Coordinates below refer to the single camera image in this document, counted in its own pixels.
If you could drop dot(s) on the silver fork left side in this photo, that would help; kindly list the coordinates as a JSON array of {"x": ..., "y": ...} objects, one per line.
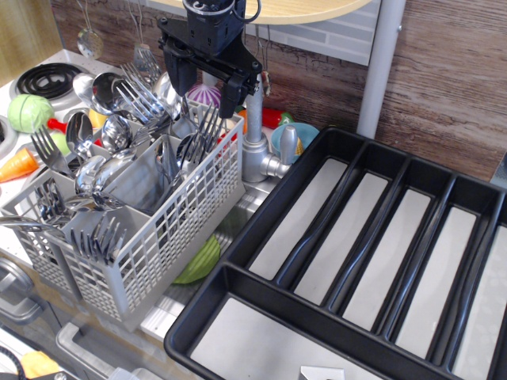
[{"x": 49, "y": 153}]

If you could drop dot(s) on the red toy pepper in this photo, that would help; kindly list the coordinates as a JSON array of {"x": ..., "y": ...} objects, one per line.
[{"x": 271, "y": 118}]

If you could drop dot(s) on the front silver fork tines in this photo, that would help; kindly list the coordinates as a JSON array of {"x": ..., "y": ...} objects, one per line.
[{"x": 103, "y": 244}]

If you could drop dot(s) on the green toy bowl in sink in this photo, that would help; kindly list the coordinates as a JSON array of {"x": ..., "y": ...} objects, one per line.
[{"x": 201, "y": 264}]

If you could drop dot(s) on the silver spoon bowl left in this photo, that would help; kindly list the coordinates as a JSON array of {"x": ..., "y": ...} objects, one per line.
[{"x": 79, "y": 135}]

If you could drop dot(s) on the large silver fork upright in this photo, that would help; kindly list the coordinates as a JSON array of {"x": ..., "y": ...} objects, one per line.
[{"x": 142, "y": 104}]

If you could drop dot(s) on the hanging silver slotted ladle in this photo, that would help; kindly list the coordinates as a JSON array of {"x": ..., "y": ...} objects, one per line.
[{"x": 90, "y": 44}]

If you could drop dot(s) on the light blue toy cup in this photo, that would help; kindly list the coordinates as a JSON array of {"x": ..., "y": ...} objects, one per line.
[{"x": 306, "y": 134}]

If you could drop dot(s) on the silver fork with black handle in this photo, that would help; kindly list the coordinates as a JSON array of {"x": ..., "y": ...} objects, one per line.
[{"x": 195, "y": 147}]

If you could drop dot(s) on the purple toy onion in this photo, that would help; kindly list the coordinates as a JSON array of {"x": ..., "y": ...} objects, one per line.
[{"x": 205, "y": 94}]

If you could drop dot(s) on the silver spoon lying centre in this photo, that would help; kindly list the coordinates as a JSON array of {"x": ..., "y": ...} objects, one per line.
[{"x": 92, "y": 178}]

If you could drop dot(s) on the black cutlery tray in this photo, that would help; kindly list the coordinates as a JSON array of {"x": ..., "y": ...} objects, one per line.
[{"x": 365, "y": 260}]

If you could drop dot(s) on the large silver spoon upright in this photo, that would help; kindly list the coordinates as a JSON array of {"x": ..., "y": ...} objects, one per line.
[{"x": 167, "y": 96}]

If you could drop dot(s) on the hanging silver spatula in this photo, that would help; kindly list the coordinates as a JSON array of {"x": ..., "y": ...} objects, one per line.
[{"x": 144, "y": 59}]

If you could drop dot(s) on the wooden round shelf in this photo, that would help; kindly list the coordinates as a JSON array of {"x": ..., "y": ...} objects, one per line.
[{"x": 285, "y": 12}]

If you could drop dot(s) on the orange toy carrot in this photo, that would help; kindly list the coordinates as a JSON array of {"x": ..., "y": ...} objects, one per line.
[{"x": 21, "y": 164}]

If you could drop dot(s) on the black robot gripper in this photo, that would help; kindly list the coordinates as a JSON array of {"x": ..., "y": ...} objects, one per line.
[{"x": 214, "y": 45}]

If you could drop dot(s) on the black stove burner coil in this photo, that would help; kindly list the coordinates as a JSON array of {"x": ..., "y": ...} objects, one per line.
[{"x": 50, "y": 80}]

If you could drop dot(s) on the silver toy faucet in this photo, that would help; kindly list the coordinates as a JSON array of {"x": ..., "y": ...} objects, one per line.
[{"x": 258, "y": 163}]

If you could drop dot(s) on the silver ladle spoon back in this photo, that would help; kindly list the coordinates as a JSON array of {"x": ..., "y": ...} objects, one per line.
[{"x": 106, "y": 93}]

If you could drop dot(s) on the green toy cabbage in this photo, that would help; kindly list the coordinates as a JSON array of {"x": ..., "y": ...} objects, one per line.
[{"x": 28, "y": 113}]

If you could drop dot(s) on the grey plastic cutlery basket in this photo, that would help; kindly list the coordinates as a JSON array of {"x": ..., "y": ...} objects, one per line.
[{"x": 160, "y": 235}]

